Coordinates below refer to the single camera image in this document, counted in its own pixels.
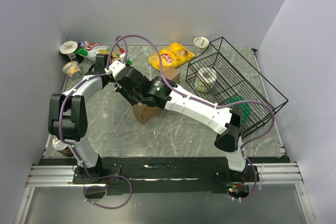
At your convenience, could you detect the aluminium rail frame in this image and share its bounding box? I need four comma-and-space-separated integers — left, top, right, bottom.
26, 163, 303, 187

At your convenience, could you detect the cup inside wire basket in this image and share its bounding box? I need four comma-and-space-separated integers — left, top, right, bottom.
194, 67, 217, 93

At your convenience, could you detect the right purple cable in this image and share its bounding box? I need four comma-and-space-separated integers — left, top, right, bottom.
106, 34, 276, 201

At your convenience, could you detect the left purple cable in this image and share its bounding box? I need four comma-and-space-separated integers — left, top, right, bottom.
58, 35, 133, 209

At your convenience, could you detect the blue white cup behind bag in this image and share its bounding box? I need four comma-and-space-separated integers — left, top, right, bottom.
78, 39, 90, 49

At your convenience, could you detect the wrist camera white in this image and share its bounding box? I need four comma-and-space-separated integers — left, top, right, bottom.
119, 48, 132, 62
105, 61, 126, 78

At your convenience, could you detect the yellow chips bag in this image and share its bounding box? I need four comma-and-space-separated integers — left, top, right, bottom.
159, 42, 195, 71

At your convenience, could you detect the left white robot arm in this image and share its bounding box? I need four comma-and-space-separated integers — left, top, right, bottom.
48, 54, 113, 183

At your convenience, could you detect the green snack pack in basket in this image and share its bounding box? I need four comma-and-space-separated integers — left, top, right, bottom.
225, 95, 251, 123

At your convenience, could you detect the purple cable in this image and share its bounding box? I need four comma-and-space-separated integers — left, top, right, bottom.
58, 35, 133, 209
106, 34, 276, 201

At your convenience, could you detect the yogurt cup upright corner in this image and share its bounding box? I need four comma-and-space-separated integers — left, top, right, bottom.
59, 41, 78, 61

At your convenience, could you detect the green white chips bag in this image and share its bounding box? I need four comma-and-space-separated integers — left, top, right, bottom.
76, 42, 120, 64

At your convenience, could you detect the yogurt cup yellow label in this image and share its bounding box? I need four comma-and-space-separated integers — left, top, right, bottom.
62, 61, 82, 79

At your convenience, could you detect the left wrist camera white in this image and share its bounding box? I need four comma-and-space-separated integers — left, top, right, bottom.
119, 48, 132, 62

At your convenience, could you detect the brown cardboard express box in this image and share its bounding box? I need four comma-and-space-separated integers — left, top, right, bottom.
132, 67, 181, 125

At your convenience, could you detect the black wire basket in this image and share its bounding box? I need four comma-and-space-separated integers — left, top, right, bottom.
185, 36, 289, 141

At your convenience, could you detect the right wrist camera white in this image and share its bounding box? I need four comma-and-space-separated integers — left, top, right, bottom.
105, 61, 126, 78

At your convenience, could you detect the yogurt cup at back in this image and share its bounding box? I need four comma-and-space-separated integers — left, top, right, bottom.
193, 36, 209, 53

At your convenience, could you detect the brown can at edge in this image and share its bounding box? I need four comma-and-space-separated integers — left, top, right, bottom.
51, 137, 74, 157

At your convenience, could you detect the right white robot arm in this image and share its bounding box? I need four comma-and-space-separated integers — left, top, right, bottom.
107, 62, 248, 182

